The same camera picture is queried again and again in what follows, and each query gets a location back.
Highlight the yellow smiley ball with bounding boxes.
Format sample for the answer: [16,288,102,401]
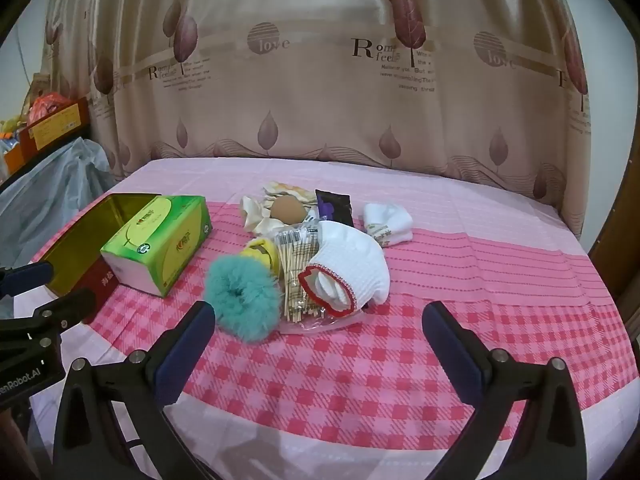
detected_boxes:
[243,239,281,277]

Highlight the beige leaf print curtain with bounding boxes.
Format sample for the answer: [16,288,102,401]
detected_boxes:
[42,0,591,241]

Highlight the white crumpled cotton pads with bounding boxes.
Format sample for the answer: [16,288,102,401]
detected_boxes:
[240,195,281,233]

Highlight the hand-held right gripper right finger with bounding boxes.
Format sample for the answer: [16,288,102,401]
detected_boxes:
[421,301,588,480]

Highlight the orange and yellow washcloth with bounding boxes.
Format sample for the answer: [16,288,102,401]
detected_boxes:
[263,181,318,206]

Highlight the cotton swab packet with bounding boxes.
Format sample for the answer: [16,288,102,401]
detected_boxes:
[274,227,371,333]

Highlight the gold and red tin box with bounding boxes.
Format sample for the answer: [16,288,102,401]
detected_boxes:
[31,193,163,326]

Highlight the grey plastic bag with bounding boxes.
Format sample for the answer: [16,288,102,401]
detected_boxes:
[0,137,116,266]

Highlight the teal fluffy scrunchie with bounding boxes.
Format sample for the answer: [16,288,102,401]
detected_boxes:
[205,255,282,345]

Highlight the white knit sock red trim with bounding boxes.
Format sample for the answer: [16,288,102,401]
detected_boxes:
[298,220,391,317]

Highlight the pink checked tablecloth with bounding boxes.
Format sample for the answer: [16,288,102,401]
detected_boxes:
[27,157,633,480]

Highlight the black and purple sachet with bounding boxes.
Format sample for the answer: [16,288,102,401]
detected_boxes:
[315,189,355,231]

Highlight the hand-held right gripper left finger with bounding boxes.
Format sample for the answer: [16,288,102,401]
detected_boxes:
[52,301,217,480]

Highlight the orange cardboard box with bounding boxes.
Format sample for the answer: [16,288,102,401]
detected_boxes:
[20,97,91,153]

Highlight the beige makeup sponge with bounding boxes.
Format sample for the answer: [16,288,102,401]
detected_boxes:
[270,196,306,225]

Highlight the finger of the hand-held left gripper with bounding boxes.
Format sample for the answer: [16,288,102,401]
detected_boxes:
[0,288,97,347]
[0,261,54,297]

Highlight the green tissue pack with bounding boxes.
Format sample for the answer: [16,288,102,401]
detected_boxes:
[100,195,213,298]

